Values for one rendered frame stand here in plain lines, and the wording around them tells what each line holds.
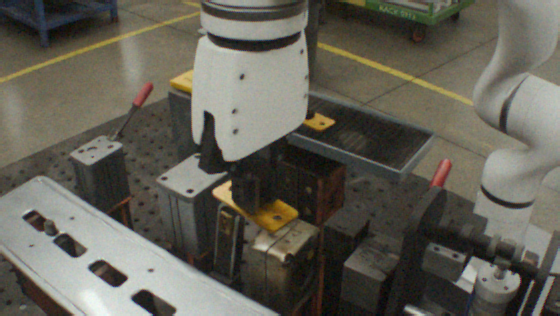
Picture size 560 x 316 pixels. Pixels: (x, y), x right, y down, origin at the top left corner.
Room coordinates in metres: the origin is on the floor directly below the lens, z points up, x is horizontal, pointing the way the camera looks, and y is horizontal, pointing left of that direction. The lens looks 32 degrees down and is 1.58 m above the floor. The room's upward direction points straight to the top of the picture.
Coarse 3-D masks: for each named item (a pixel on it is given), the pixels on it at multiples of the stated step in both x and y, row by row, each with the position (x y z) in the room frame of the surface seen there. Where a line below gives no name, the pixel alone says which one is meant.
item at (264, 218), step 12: (216, 192) 0.44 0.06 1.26; (228, 192) 0.44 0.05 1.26; (228, 204) 0.43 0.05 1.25; (264, 204) 0.43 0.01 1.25; (276, 204) 0.43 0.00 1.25; (252, 216) 0.41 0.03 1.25; (264, 216) 0.41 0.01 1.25; (288, 216) 0.41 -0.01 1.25; (264, 228) 0.39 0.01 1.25; (276, 228) 0.39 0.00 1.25
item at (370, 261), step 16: (368, 240) 0.58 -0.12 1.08; (384, 240) 0.58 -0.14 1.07; (352, 256) 0.55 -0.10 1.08; (368, 256) 0.55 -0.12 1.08; (384, 256) 0.54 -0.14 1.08; (352, 272) 0.52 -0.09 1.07; (368, 272) 0.51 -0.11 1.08; (384, 272) 0.51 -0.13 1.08; (352, 288) 0.52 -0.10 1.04; (368, 288) 0.51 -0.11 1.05; (384, 288) 0.50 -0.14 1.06; (352, 304) 0.52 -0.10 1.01; (368, 304) 0.51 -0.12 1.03; (384, 304) 0.51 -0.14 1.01
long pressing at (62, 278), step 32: (32, 192) 0.79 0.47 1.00; (64, 192) 0.79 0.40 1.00; (0, 224) 0.69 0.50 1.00; (64, 224) 0.70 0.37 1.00; (96, 224) 0.70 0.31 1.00; (32, 256) 0.61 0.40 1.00; (64, 256) 0.62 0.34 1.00; (96, 256) 0.62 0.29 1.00; (128, 256) 0.62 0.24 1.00; (160, 256) 0.63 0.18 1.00; (64, 288) 0.55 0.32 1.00; (96, 288) 0.55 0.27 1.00; (128, 288) 0.55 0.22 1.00; (160, 288) 0.56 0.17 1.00; (192, 288) 0.56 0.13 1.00; (224, 288) 0.56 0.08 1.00
